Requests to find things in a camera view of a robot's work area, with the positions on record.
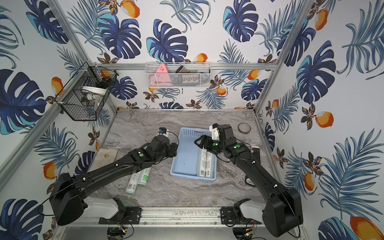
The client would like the light blue plastic basket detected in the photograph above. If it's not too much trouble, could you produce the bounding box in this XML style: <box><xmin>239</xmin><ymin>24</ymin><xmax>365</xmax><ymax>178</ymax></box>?
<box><xmin>170</xmin><ymin>127</ymin><xmax>217</xmax><ymax>183</ymax></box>

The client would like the white bowl in basket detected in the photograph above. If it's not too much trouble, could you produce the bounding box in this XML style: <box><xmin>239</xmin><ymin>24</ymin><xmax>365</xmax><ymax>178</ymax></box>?
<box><xmin>82</xmin><ymin>86</ymin><xmax>107</xmax><ymax>96</ymax></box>

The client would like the white wire wall basket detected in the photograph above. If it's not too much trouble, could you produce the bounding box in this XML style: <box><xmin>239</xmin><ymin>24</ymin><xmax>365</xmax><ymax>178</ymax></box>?
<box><xmin>145</xmin><ymin>62</ymin><xmax>212</xmax><ymax>88</ymax></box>

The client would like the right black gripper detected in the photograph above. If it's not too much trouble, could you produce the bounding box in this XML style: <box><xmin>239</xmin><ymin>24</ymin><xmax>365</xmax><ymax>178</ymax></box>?
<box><xmin>194</xmin><ymin>135</ymin><xmax>226</xmax><ymax>154</ymax></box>

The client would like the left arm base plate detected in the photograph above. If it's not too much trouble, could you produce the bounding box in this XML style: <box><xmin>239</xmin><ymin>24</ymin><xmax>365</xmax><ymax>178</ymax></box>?
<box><xmin>99</xmin><ymin>207</ymin><xmax>142</xmax><ymax>225</ymax></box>

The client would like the black wire wall basket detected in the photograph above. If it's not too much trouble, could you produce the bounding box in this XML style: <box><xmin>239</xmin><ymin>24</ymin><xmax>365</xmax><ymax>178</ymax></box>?
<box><xmin>55</xmin><ymin>62</ymin><xmax>118</xmax><ymax>122</ymax></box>

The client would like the brown brush in basket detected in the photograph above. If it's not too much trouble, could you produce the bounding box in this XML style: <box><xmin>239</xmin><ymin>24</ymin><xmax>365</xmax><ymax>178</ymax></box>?
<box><xmin>176</xmin><ymin>66</ymin><xmax>198</xmax><ymax>74</ymax></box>

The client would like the beige work glove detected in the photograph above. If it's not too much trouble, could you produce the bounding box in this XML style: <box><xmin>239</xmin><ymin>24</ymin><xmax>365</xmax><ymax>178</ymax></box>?
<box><xmin>89</xmin><ymin>149</ymin><xmax>119</xmax><ymax>172</ymax></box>

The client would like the pink triangular item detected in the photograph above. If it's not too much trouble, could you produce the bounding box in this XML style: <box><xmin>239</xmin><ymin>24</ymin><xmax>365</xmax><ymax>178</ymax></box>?
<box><xmin>156</xmin><ymin>63</ymin><xmax>169</xmax><ymax>74</ymax></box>

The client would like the plastic wrap roll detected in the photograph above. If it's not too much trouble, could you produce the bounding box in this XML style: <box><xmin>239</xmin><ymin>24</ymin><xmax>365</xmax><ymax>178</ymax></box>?
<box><xmin>198</xmin><ymin>149</ymin><xmax>212</xmax><ymax>178</ymax></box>
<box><xmin>206</xmin><ymin>152</ymin><xmax>215</xmax><ymax>179</ymax></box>
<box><xmin>125</xmin><ymin>172</ymin><xmax>141</xmax><ymax>195</ymax></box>
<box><xmin>138</xmin><ymin>167</ymin><xmax>151</xmax><ymax>187</ymax></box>

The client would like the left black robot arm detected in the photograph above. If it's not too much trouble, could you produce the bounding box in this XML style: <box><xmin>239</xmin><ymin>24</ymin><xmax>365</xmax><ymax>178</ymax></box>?
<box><xmin>49</xmin><ymin>135</ymin><xmax>178</xmax><ymax>226</ymax></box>

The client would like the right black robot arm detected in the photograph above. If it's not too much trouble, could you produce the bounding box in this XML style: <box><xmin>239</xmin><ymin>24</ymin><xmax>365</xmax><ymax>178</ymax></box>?
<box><xmin>195</xmin><ymin>124</ymin><xmax>304</xmax><ymax>237</ymax></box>

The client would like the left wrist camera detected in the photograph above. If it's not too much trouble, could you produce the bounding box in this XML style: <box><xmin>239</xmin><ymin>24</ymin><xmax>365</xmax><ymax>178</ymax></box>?
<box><xmin>158</xmin><ymin>128</ymin><xmax>169</xmax><ymax>137</ymax></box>

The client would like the aluminium front rail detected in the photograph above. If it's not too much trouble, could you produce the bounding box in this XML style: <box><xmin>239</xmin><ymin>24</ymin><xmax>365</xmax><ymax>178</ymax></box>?
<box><xmin>58</xmin><ymin>206</ymin><xmax>304</xmax><ymax>227</ymax></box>

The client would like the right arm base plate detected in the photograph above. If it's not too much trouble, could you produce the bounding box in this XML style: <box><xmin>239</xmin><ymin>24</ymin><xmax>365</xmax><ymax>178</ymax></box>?
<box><xmin>220</xmin><ymin>207</ymin><xmax>261</xmax><ymax>227</ymax></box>

